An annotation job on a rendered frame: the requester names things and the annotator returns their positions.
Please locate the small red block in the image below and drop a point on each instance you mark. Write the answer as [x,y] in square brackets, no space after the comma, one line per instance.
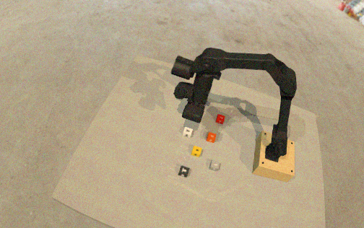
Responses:
[220,119]

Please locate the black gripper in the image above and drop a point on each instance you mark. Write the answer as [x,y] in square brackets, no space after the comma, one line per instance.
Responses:
[194,110]

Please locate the white block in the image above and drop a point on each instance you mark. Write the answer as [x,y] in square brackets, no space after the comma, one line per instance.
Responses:
[187,132]

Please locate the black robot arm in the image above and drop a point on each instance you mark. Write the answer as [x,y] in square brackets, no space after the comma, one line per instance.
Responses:
[212,61]

